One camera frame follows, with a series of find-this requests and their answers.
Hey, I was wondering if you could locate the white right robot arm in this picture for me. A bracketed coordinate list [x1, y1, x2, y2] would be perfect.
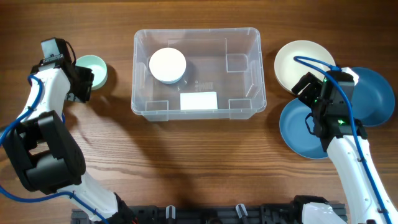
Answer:
[292, 71, 397, 223]

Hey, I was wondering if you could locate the clear plastic storage bin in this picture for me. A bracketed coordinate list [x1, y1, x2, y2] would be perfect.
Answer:
[131, 27, 267, 121]

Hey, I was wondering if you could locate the cream plate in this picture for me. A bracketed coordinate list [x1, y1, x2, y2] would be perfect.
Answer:
[274, 40, 336, 93]

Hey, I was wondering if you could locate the blue plate front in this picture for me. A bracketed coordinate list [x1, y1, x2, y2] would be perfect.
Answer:
[279, 98, 328, 159]

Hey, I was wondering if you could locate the mint green bowl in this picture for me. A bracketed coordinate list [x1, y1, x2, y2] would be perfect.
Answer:
[76, 55, 108, 90]

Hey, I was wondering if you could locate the pink plastic bowl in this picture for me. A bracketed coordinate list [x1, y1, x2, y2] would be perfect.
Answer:
[149, 47, 187, 81]

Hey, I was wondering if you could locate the dark blue plate right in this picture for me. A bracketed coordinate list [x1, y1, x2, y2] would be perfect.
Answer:
[351, 67, 396, 126]

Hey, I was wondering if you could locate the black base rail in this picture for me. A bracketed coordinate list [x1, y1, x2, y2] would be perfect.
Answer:
[70, 203, 348, 224]

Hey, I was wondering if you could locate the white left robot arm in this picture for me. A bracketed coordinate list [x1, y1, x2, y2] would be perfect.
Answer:
[1, 58, 137, 223]

